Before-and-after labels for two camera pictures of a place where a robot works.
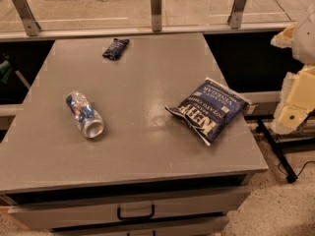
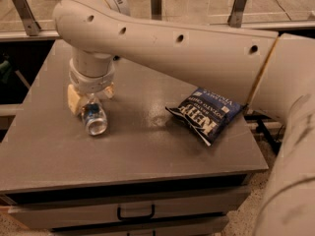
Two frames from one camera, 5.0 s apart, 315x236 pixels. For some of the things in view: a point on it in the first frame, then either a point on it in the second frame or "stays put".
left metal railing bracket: (30, 23) stays put
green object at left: (5, 70) stays put
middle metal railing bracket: (157, 11) stays put
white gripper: (305, 42) to (92, 82)
